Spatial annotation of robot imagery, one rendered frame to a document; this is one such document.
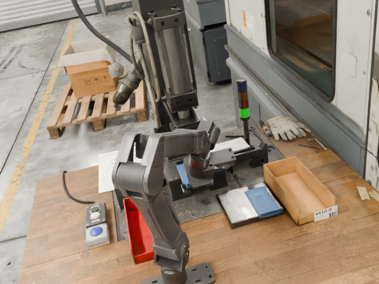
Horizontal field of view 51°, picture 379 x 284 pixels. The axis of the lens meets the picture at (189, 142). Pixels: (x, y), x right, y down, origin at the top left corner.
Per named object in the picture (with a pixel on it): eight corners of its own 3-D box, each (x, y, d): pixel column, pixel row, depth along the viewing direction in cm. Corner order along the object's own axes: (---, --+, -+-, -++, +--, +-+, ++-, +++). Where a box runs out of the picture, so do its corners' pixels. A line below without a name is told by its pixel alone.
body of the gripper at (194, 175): (203, 155, 123) (204, 143, 116) (213, 185, 118) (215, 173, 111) (183, 160, 122) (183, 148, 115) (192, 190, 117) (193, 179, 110)
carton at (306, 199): (298, 228, 118) (297, 208, 114) (264, 182, 139) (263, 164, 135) (337, 216, 119) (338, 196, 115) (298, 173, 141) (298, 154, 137)
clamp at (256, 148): (224, 176, 145) (220, 153, 140) (221, 171, 148) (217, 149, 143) (262, 165, 147) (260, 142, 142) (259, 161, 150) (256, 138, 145)
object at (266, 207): (261, 221, 119) (261, 213, 117) (244, 192, 132) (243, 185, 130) (283, 215, 119) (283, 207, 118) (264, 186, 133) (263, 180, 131)
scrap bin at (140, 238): (135, 265, 114) (130, 249, 111) (127, 212, 136) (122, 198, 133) (175, 253, 116) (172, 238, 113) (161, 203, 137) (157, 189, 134)
